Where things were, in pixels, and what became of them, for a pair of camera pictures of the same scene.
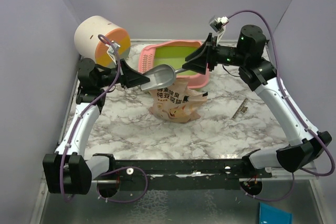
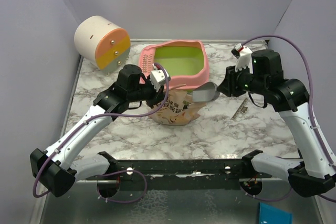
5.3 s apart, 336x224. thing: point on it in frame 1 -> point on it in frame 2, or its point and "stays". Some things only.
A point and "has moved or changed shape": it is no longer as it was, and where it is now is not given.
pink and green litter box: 174,53 stays
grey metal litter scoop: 160,76 has moved or changed shape
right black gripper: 199,64 -> 229,85
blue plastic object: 270,214 stays
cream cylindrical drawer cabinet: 93,35 stays
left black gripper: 128,76 -> 157,97
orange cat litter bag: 177,103 has moved or changed shape
